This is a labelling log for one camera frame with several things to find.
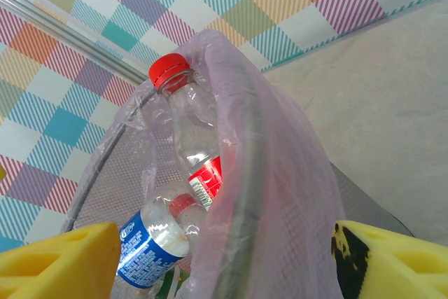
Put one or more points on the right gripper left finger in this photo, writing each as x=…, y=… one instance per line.
x=52, y=267

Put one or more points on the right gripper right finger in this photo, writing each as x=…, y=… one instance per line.
x=395, y=264

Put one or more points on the clear bottle blue label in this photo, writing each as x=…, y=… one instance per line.
x=140, y=257

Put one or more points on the clear bottle green label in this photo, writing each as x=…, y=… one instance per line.
x=175, y=278

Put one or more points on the cola bottle red cap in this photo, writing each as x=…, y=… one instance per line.
x=182, y=202

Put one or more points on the water bottle red green label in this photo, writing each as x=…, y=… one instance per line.
x=189, y=131

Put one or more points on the grey mesh waste bin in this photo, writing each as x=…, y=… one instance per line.
x=367, y=204

